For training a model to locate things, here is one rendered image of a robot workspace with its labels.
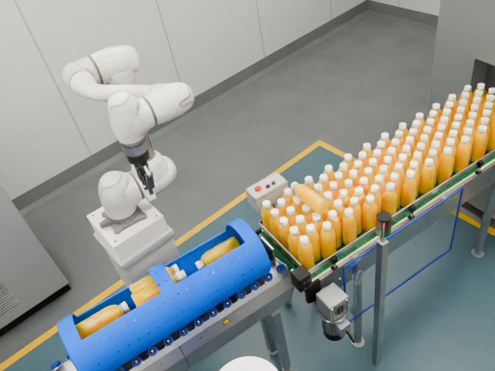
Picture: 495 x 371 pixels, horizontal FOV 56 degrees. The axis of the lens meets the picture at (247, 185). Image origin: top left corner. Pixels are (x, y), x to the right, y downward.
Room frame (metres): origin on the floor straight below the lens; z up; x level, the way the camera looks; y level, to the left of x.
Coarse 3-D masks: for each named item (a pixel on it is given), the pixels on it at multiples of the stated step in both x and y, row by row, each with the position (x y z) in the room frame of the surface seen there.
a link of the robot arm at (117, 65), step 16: (112, 48) 1.88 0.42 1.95; (128, 48) 1.89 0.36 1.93; (96, 64) 1.80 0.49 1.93; (112, 64) 1.81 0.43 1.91; (128, 64) 1.84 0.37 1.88; (112, 80) 1.80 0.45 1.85; (128, 80) 1.83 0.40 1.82; (160, 160) 1.83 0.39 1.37; (160, 176) 1.80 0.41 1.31; (144, 192) 1.75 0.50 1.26
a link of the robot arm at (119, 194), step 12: (108, 180) 1.74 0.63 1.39; (120, 180) 1.74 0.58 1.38; (132, 180) 1.77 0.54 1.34; (108, 192) 1.70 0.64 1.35; (120, 192) 1.70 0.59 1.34; (132, 192) 1.73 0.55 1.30; (108, 204) 1.69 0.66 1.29; (120, 204) 1.69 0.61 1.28; (132, 204) 1.72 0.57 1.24; (108, 216) 1.73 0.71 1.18; (120, 216) 1.69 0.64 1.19
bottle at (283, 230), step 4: (280, 224) 1.51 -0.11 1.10; (288, 224) 1.51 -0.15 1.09; (280, 228) 1.50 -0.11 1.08; (284, 228) 1.49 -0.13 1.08; (288, 228) 1.49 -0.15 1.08; (280, 232) 1.49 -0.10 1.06; (284, 232) 1.48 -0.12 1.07; (288, 232) 1.48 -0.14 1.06; (280, 236) 1.49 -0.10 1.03; (284, 236) 1.48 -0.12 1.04; (280, 240) 1.50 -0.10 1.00; (284, 240) 1.48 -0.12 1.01; (284, 244) 1.48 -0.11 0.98; (288, 248) 1.48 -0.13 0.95; (284, 252) 1.48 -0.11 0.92
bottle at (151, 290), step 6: (174, 276) 1.28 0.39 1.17; (144, 288) 1.23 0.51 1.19; (150, 288) 1.23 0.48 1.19; (156, 288) 1.22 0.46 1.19; (132, 294) 1.21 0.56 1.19; (138, 294) 1.21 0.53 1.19; (144, 294) 1.20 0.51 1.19; (150, 294) 1.20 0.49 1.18; (156, 294) 1.20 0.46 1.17; (138, 300) 1.18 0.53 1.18; (144, 300) 1.18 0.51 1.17
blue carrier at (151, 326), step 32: (192, 256) 1.44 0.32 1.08; (224, 256) 1.29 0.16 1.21; (256, 256) 1.29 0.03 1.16; (128, 288) 1.31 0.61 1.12; (160, 288) 1.19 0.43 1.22; (192, 288) 1.18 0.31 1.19; (224, 288) 1.20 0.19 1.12; (64, 320) 1.14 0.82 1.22; (128, 320) 1.08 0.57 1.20; (160, 320) 1.09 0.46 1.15; (96, 352) 1.00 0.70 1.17; (128, 352) 1.01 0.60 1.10
